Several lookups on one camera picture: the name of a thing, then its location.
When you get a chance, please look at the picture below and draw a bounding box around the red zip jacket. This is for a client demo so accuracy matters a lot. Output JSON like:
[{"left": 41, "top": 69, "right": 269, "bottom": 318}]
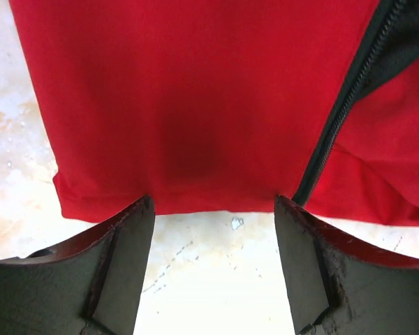
[{"left": 10, "top": 1, "right": 419, "bottom": 226}]

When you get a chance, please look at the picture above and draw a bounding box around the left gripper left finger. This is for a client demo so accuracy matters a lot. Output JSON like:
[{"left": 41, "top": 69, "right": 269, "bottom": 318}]
[{"left": 0, "top": 196, "right": 155, "bottom": 334}]

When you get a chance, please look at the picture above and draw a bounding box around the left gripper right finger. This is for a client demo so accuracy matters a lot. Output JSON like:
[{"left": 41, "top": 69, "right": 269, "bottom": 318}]
[{"left": 274, "top": 196, "right": 419, "bottom": 335}]

